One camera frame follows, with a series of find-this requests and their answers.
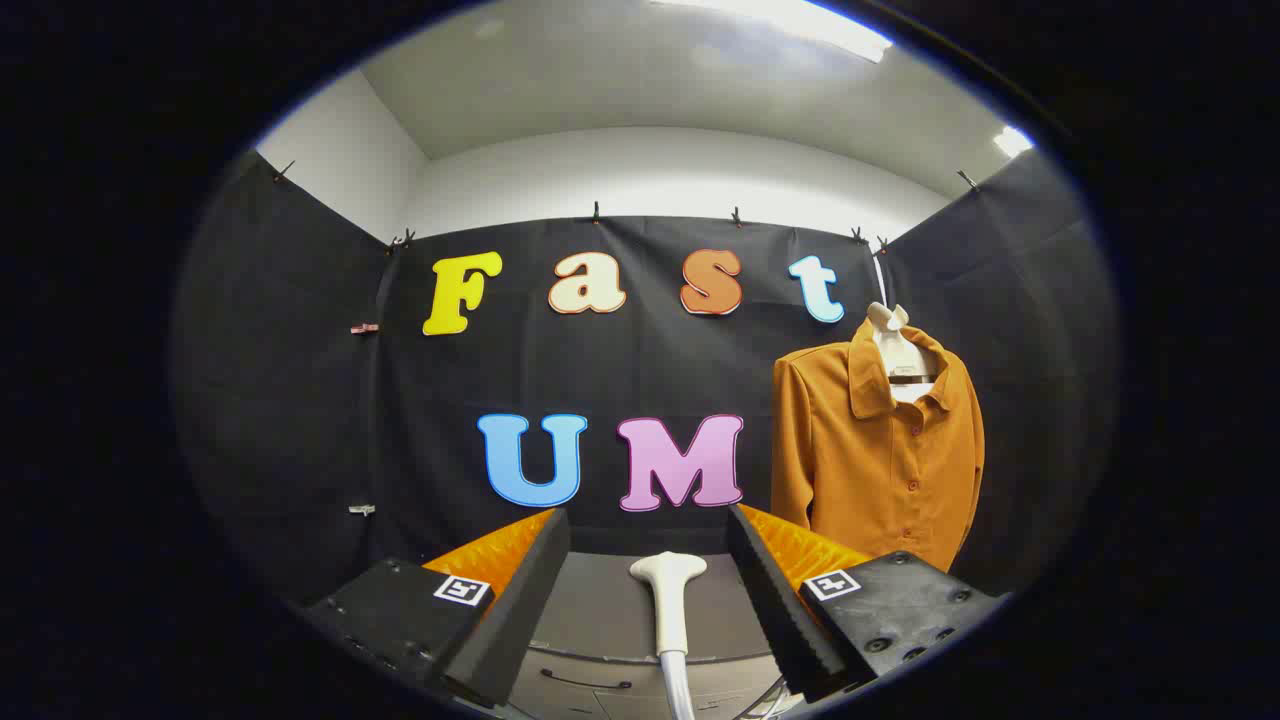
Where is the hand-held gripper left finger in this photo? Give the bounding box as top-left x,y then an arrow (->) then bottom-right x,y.
300,507 -> 572,709

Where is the black cable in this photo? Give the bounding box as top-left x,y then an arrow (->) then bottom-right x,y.
541,668 -> 633,691

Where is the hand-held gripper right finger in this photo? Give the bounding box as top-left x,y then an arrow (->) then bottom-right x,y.
726,503 -> 1006,703

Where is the orange button-up shirt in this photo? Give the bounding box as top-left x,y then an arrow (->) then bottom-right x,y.
770,318 -> 986,573

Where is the long ceiling light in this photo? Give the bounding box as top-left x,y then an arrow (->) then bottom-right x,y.
650,0 -> 893,63

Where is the white garment steamer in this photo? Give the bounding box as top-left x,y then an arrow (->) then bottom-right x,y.
629,551 -> 708,720

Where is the black backdrop cloth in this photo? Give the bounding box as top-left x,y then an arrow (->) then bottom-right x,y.
172,148 -> 1119,601

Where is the white mannequin torso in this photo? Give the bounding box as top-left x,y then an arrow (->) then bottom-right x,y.
866,302 -> 941,404

